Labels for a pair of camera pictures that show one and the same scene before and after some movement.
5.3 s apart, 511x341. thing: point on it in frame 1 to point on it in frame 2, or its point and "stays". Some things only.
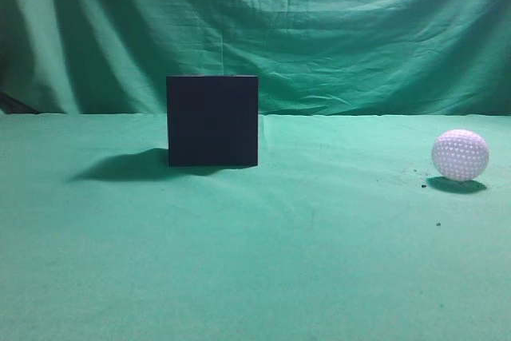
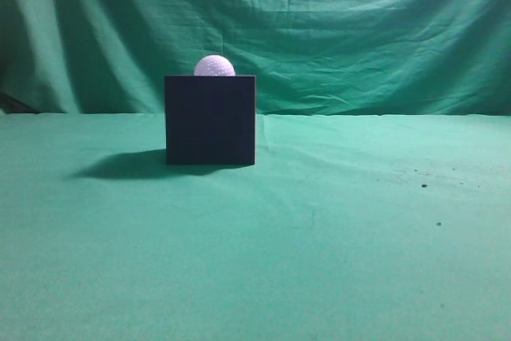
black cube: x=212 y=120 stays
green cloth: x=344 y=231 stays
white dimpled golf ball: x=460 y=155 to x=214 y=65
